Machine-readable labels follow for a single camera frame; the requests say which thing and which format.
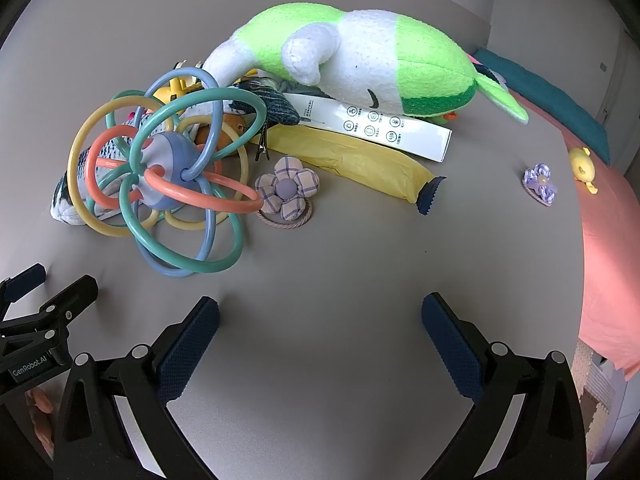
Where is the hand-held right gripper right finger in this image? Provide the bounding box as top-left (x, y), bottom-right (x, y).
top-left (421, 292), bottom-right (587, 480)

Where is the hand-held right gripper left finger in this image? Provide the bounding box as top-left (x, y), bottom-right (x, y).
top-left (52, 296), bottom-right (221, 480)

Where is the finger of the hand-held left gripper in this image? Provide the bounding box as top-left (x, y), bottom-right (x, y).
top-left (0, 275), bottom-right (99, 339)
top-left (0, 263), bottom-right (47, 318)

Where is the yellow plastic toy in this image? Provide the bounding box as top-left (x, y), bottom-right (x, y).
top-left (152, 61), bottom-right (203, 106)

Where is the orange plastic toy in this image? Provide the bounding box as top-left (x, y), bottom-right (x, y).
top-left (192, 114), bottom-right (248, 158)

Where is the person's left hand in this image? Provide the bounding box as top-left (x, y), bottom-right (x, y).
top-left (25, 387), bottom-right (56, 456)

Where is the blue white plush fish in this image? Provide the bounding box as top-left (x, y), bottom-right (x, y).
top-left (50, 76), bottom-right (301, 226)

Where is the foam floor mat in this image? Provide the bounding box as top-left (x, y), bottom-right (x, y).
top-left (570, 340), bottom-right (631, 461)

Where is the pink bedsheet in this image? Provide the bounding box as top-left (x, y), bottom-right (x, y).
top-left (515, 87), bottom-right (640, 383)

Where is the small purple bow hair clip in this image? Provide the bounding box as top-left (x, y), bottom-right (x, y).
top-left (523, 162), bottom-right (558, 207)

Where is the yellow packet with blue end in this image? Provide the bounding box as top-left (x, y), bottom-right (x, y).
top-left (267, 125), bottom-right (447, 216)

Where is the black hair clip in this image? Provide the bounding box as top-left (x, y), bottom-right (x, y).
top-left (255, 125), bottom-right (273, 162)

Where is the long white box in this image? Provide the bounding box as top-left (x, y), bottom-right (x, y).
top-left (282, 91), bottom-right (453, 163)

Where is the yellow duck toy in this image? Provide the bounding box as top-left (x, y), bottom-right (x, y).
top-left (570, 146), bottom-right (601, 195)

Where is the green and white plush toy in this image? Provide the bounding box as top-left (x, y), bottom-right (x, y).
top-left (202, 2), bottom-right (530, 126)

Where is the colourful ring rattle ball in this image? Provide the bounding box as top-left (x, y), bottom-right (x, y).
top-left (68, 67), bottom-right (268, 278)

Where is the purple plaid flower hair tie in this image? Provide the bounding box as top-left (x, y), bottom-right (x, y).
top-left (254, 156), bottom-right (321, 231)

